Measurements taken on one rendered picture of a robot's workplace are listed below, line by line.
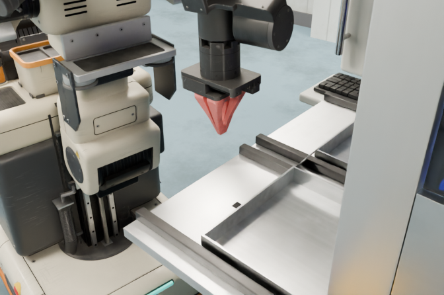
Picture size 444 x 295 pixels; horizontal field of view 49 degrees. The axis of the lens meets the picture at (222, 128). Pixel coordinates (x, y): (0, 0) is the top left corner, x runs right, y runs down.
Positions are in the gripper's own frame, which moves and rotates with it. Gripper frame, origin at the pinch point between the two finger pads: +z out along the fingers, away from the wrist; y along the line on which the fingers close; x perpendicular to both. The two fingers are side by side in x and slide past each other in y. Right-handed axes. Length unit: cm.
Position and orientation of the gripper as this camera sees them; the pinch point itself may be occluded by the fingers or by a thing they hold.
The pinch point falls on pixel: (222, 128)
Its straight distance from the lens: 74.0
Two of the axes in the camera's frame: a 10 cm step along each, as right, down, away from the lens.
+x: 6.7, -3.8, 6.4
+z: 0.3, 8.7, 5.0
